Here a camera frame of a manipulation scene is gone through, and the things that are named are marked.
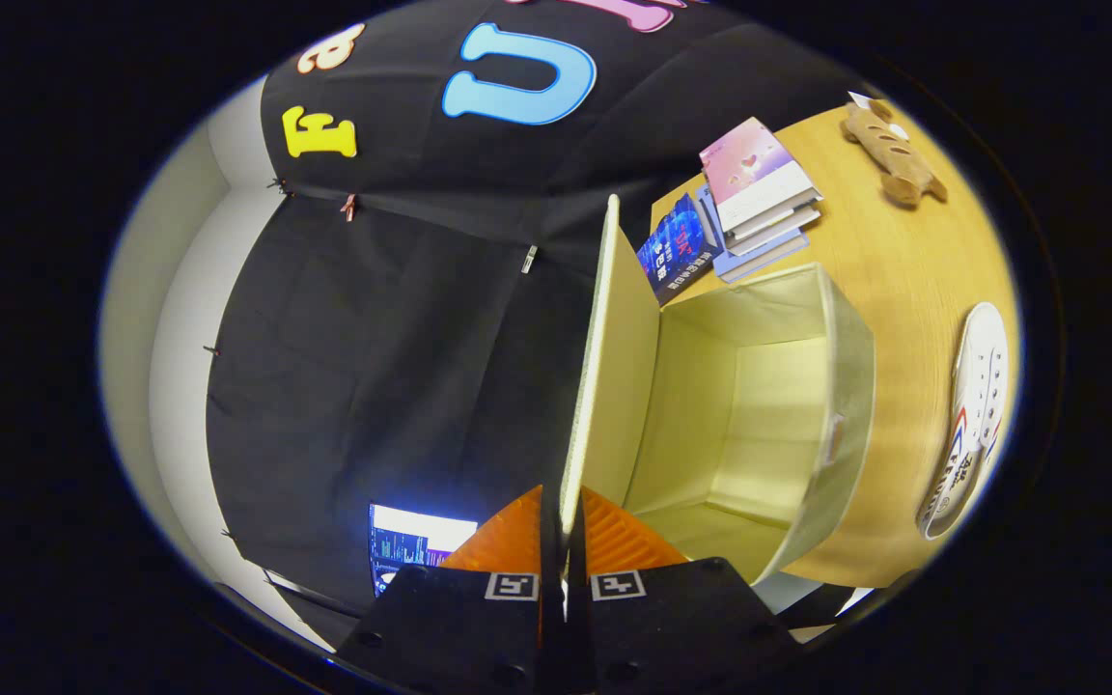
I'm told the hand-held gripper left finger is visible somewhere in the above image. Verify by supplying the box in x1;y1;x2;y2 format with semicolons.
337;485;562;695

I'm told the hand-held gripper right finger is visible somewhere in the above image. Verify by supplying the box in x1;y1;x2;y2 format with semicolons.
564;486;800;695

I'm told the green fabric storage box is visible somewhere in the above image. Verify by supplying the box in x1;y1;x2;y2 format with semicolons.
560;193;876;588

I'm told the white canvas shoe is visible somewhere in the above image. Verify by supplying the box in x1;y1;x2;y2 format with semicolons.
916;302;1011;542

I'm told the computer monitor screen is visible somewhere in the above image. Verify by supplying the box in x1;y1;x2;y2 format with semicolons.
369;503;479;598

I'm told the dark blue book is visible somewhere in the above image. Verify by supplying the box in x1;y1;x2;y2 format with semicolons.
635;193;723;307

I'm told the light blue book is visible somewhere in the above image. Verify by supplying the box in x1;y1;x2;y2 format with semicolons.
694;185;811;285

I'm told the white book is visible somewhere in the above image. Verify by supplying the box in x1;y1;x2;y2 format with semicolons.
722;205;823;258

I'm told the pink cover book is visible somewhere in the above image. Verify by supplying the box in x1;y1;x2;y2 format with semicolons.
699;117;821;235

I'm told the brown plush toy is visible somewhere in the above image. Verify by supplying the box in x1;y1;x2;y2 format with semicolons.
841;92;949;209

